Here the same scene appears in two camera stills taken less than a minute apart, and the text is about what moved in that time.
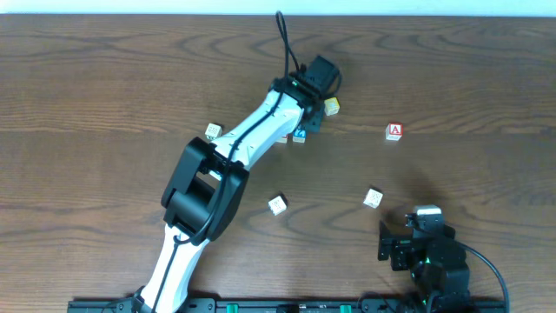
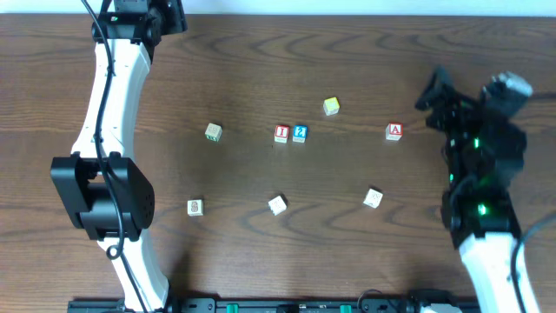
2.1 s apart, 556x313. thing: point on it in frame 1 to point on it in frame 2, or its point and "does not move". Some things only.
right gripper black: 387,242 to 454,109
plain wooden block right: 373,198 does not move
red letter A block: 393,131 does not move
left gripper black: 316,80 to 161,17
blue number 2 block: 299,136 does not move
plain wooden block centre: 277,205 does not move
